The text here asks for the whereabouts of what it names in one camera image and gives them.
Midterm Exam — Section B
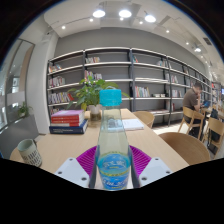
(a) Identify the person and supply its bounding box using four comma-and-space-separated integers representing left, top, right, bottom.
182, 81, 205, 138

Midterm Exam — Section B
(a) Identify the grey bookshelf unit with books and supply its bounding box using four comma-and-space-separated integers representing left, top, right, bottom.
46, 46, 214, 126

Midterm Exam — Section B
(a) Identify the pink book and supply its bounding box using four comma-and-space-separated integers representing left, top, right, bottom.
51, 109, 86, 118

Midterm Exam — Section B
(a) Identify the wooden chair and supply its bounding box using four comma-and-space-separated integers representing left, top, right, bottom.
158, 131, 212, 166
132, 110, 156, 129

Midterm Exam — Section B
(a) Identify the open white book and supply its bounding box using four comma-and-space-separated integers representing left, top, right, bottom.
121, 118, 145, 132

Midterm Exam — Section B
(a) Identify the red book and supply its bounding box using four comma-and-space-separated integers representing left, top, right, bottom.
50, 114, 85, 122
50, 119, 85, 127

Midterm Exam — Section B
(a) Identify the green potted plant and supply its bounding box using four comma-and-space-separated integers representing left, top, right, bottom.
66, 75, 131, 122

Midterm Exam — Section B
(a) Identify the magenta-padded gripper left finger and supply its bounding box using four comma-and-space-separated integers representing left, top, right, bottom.
54, 145, 100, 190

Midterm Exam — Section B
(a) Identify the group of ceiling lights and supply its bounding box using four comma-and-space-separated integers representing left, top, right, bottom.
59, 7, 204, 54

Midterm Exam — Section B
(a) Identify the patterned white ceramic mug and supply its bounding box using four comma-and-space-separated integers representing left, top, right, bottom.
17, 138, 43, 168

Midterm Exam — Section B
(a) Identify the thick dark blue book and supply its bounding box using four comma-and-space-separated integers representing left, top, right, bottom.
49, 119, 90, 135

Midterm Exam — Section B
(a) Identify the small green floor plant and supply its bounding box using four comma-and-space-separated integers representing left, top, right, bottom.
17, 102, 33, 119

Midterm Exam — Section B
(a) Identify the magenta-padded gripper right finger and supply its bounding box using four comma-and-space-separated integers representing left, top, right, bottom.
128, 144, 174, 190

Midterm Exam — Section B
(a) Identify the group of wooden chairs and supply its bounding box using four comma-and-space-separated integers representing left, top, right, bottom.
177, 105, 224, 149

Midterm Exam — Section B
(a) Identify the clear bottle with teal cap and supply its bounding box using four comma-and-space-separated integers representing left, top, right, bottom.
95, 88, 132, 191

